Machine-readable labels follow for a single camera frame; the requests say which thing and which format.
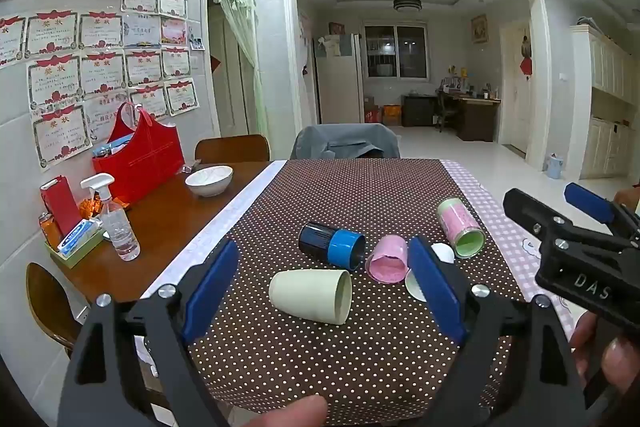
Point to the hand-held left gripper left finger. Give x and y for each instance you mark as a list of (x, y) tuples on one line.
[(212, 289)]

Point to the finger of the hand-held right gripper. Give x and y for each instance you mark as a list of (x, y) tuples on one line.
[(530, 212), (587, 202)]

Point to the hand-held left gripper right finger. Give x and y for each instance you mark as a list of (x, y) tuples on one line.
[(435, 292)]

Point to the cream cup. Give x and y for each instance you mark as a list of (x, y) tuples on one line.
[(310, 294)]

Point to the white cup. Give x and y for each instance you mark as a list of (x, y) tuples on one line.
[(443, 253)]

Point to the pink cup with green inside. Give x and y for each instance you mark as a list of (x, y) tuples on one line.
[(457, 224)]

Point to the black and blue cup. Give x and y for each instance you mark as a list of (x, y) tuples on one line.
[(325, 243)]

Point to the person's right hand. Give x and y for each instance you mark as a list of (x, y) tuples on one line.
[(620, 357)]

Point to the person's left hand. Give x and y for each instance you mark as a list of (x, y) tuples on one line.
[(285, 413)]

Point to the pink checkered tablecloth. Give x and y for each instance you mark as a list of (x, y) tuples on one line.
[(500, 227)]

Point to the light blue bucket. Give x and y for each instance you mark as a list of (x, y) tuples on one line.
[(555, 167)]

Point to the wooden dining table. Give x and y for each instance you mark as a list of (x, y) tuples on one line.
[(165, 217)]

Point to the white bowl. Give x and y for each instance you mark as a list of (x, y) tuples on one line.
[(209, 181)]

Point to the clear spray bottle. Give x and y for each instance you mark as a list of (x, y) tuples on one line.
[(120, 232)]

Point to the wooden desk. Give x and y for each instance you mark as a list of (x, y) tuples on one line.
[(477, 114)]

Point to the white door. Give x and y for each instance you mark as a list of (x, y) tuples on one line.
[(515, 92)]

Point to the brown polka dot tablecloth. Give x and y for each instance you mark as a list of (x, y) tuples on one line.
[(320, 357)]

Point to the black office chair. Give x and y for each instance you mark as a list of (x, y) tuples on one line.
[(445, 109)]

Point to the green tray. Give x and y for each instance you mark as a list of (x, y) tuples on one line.
[(75, 257)]

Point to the wooden chair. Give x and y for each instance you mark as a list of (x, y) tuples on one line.
[(47, 302), (232, 149)]

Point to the white and blue toothpaste box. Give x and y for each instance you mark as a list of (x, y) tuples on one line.
[(80, 237)]

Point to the orange snack packet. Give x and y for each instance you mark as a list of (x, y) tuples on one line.
[(92, 208)]

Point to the red tote bag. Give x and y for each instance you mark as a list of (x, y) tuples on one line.
[(142, 162)]

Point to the dark low cabinet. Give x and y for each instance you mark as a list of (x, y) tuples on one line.
[(417, 111)]

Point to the red door decoration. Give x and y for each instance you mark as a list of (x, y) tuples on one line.
[(526, 57)]

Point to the orange box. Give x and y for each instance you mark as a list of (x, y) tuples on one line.
[(392, 115)]

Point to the red box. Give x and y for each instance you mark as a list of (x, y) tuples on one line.
[(61, 204)]

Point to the grey jacket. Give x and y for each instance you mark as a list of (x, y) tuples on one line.
[(345, 139)]

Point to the cardboard box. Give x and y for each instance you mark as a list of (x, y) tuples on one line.
[(372, 109)]

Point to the window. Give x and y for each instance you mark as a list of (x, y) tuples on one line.
[(396, 52)]

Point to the white refrigerator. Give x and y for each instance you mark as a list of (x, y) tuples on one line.
[(337, 82)]

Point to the green sheer curtain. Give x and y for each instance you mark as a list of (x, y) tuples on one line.
[(247, 52)]

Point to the white wall cabinets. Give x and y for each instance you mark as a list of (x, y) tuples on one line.
[(607, 107)]

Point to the small framed wall picture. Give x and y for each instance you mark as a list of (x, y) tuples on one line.
[(479, 28)]

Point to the group of wall certificates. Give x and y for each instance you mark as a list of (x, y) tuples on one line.
[(100, 67)]

